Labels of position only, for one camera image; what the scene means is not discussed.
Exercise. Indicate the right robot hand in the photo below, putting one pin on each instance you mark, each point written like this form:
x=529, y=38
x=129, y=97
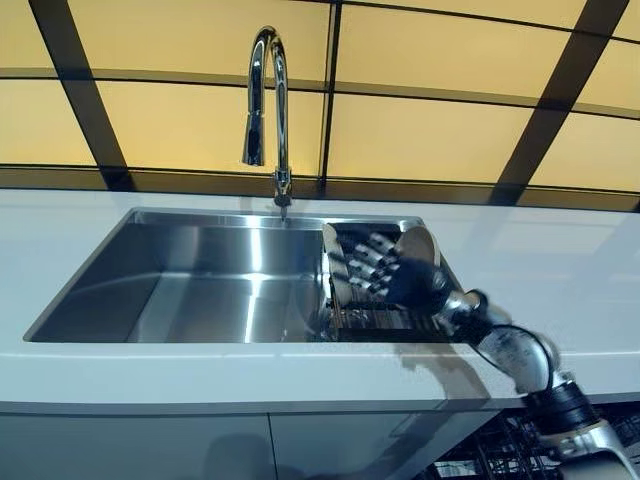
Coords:
x=417, y=285

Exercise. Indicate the white ceramic plate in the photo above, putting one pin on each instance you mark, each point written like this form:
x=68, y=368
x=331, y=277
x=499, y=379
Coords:
x=334, y=260
x=417, y=242

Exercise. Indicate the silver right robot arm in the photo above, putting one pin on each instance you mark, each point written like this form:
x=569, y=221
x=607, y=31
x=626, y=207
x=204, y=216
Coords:
x=525, y=355

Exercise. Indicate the black sink dish rack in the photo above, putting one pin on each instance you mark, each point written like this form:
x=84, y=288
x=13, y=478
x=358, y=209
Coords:
x=370, y=315

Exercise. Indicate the narrow white cabinet door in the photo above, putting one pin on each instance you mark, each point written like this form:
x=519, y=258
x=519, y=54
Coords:
x=350, y=445

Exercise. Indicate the stainless steel sink basin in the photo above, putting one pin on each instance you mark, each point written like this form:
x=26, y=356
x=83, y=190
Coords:
x=200, y=280

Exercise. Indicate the chrome gooseneck kitchen faucet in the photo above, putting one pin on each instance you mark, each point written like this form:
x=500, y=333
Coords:
x=282, y=100

